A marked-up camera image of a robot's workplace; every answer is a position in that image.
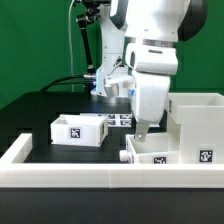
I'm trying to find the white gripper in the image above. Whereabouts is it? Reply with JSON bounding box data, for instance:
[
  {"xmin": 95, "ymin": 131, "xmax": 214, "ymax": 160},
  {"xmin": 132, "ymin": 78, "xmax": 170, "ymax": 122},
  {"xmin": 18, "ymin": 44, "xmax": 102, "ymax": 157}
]
[{"xmin": 125, "ymin": 43, "xmax": 178, "ymax": 142}]

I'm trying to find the black cable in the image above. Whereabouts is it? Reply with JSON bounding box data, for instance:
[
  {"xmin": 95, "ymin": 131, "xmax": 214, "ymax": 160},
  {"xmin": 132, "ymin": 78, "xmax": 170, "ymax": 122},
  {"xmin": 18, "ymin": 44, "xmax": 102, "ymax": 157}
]
[{"xmin": 39, "ymin": 75, "xmax": 98, "ymax": 93}]

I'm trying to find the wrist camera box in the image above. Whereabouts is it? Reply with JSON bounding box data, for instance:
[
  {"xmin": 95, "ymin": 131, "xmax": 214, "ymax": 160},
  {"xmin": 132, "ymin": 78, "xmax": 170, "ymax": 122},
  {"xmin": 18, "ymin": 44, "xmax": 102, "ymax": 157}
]
[{"xmin": 104, "ymin": 75, "xmax": 134, "ymax": 98}]

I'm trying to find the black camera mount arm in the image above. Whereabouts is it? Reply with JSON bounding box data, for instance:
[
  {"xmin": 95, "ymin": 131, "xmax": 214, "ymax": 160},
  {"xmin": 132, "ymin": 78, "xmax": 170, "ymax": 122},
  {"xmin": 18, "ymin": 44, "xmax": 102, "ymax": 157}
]
[{"xmin": 75, "ymin": 0, "xmax": 101, "ymax": 81}]

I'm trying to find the white drawer box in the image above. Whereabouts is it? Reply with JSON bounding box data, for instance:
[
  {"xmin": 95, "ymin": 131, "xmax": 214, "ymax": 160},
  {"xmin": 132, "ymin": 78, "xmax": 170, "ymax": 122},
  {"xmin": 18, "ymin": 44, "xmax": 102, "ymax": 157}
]
[
  {"xmin": 50, "ymin": 114, "xmax": 108, "ymax": 147},
  {"xmin": 119, "ymin": 133, "xmax": 179, "ymax": 164}
]

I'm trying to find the white U-shaped fence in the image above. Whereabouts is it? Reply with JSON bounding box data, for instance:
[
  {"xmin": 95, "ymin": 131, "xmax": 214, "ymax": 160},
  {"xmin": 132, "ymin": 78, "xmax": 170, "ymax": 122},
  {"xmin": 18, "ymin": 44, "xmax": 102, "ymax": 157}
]
[{"xmin": 0, "ymin": 133, "xmax": 224, "ymax": 188}]

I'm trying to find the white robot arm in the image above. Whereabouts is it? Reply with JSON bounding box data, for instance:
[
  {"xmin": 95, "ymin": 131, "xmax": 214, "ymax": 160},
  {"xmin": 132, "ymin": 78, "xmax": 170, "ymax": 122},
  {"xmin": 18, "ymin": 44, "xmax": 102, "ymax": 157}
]
[{"xmin": 96, "ymin": 0, "xmax": 207, "ymax": 141}]

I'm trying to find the white drawer cabinet frame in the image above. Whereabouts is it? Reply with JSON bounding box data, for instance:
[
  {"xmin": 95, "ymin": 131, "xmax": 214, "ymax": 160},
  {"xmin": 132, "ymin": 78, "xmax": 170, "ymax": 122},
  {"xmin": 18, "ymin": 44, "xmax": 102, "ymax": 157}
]
[{"xmin": 166, "ymin": 93, "xmax": 224, "ymax": 164}]

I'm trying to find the white marker sheet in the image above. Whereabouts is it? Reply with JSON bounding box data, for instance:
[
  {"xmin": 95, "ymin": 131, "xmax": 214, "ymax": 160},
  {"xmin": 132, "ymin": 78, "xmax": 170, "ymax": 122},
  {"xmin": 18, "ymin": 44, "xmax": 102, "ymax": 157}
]
[{"xmin": 81, "ymin": 113, "xmax": 132, "ymax": 127}]

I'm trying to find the white cable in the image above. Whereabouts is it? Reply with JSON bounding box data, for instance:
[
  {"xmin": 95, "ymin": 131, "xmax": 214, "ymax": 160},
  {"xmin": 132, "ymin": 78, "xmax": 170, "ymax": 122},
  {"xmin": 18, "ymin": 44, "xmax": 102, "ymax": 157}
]
[{"xmin": 67, "ymin": 0, "xmax": 77, "ymax": 93}]

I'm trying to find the white front drawer box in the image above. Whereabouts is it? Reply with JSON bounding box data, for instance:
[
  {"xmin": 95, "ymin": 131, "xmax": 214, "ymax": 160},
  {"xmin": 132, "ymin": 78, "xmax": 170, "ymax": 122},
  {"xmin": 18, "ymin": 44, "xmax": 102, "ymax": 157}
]
[{"xmin": 119, "ymin": 133, "xmax": 179, "ymax": 164}]

